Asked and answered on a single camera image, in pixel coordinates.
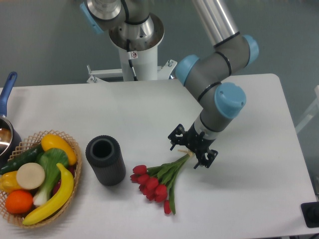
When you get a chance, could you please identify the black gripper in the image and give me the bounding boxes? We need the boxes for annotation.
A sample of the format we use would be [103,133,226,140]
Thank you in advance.
[168,124,218,169]

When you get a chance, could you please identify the beige round disc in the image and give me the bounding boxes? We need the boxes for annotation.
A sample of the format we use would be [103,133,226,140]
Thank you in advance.
[16,163,45,190]

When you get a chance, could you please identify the black cable on pedestal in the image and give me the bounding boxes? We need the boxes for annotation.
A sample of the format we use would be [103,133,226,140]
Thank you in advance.
[126,39,139,81]

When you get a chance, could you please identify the red fruit in basket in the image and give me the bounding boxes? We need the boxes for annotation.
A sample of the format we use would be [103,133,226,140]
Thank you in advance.
[51,165,76,196]

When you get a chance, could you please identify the yellow squash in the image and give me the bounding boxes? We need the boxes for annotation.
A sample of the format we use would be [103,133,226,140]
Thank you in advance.
[41,134,77,166]

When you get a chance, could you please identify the yellow banana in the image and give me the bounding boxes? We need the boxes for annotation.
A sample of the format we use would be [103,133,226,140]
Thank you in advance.
[22,163,74,226]

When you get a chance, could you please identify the orange fruit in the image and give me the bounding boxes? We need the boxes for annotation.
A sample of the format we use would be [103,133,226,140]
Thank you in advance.
[5,190,33,214]

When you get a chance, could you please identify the yellow bell pepper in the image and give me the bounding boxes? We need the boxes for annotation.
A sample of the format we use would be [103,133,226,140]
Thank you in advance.
[0,171,22,193]

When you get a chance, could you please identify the red tulip bouquet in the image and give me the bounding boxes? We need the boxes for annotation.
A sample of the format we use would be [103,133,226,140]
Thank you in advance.
[130,150,193,215]

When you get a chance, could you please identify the woven wicker basket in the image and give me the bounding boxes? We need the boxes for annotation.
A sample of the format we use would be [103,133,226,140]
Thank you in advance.
[0,130,82,229]

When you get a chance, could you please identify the green bok choy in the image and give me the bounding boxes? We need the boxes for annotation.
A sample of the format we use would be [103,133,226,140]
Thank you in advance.
[33,148,69,207]

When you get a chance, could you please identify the blue handled saucepan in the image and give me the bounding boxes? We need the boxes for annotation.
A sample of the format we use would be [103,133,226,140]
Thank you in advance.
[0,72,21,168]

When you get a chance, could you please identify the dark grey ribbed vase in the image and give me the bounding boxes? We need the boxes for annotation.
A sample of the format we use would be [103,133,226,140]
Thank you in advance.
[85,135,126,186]

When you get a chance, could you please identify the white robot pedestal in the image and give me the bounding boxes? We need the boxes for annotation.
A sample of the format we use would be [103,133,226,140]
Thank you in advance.
[87,13,177,83]

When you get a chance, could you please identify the black device at table edge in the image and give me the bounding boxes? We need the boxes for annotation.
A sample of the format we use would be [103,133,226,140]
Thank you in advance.
[301,202,319,228]

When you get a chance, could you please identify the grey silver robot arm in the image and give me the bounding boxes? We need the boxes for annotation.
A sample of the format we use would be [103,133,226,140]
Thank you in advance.
[80,0,259,167]

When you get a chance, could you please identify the white frame at right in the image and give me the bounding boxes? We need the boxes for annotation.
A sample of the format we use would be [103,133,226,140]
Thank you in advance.
[295,85,319,134]

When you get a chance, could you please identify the green cucumber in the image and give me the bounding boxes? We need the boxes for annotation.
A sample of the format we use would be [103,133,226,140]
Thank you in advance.
[0,144,44,175]

